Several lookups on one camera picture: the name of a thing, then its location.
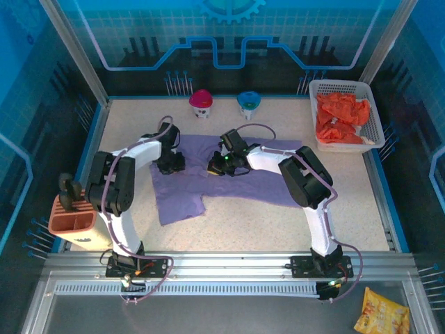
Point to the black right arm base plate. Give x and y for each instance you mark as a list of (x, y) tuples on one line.
[(302, 266)]

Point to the orange t-shirt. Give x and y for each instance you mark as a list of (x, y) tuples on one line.
[(335, 115)]

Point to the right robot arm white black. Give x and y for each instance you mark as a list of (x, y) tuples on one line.
[(306, 177)]

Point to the pink-lidded berry yogurt cup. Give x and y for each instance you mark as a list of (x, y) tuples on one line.
[(201, 99)]

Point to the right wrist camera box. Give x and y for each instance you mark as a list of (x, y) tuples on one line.
[(233, 141)]

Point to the purple t-shirt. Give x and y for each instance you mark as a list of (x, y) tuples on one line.
[(194, 184)]

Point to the white cloth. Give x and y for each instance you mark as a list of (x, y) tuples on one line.
[(368, 140)]

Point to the yellow snack bag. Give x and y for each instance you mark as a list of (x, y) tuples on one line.
[(380, 315)]

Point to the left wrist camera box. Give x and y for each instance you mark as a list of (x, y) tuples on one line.
[(169, 134)]

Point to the aluminium frame post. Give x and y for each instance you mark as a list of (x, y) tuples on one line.
[(76, 52), (386, 41)]

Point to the blue-lidded white cup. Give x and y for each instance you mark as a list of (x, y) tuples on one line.
[(248, 101)]

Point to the white perforated plastic basket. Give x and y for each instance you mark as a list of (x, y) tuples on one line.
[(373, 125)]

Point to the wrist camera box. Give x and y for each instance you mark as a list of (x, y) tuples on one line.
[(169, 134), (233, 141)]

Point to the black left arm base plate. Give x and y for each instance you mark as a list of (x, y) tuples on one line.
[(153, 268)]

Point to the orange knife block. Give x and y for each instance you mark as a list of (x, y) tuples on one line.
[(69, 226)]

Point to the aluminium mounting rail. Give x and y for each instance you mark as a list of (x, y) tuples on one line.
[(229, 261)]

